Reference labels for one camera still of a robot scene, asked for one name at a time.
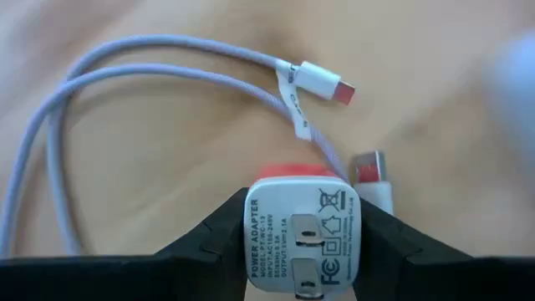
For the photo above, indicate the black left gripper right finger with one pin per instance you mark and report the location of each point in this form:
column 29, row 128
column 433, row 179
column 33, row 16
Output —
column 418, row 271

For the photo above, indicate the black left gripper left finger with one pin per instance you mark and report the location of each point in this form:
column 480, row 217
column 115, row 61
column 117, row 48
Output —
column 125, row 280

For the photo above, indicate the white power adapter red face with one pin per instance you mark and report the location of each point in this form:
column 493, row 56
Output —
column 276, row 234

